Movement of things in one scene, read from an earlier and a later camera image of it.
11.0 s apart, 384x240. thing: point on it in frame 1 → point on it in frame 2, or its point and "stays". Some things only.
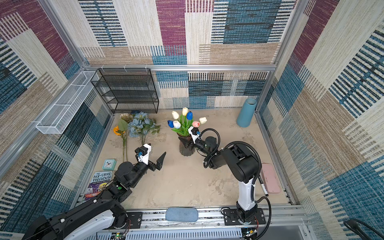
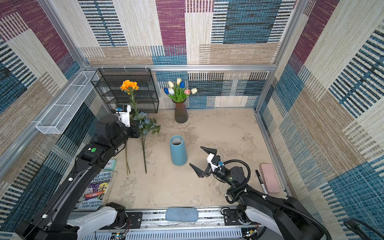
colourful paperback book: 100,180 stays
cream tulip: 175,115 → 170,84
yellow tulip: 185,111 → 178,81
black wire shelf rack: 127,90 stays
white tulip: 203,120 → 194,90
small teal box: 109,164 stays
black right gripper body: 192,145 → 209,171
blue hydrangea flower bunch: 141,124 stays
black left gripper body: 151,166 → 134,133
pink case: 271,181 stays
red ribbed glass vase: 188,151 → 181,114
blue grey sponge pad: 182,214 stays
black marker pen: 263,186 stays
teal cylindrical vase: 246,113 → 178,150
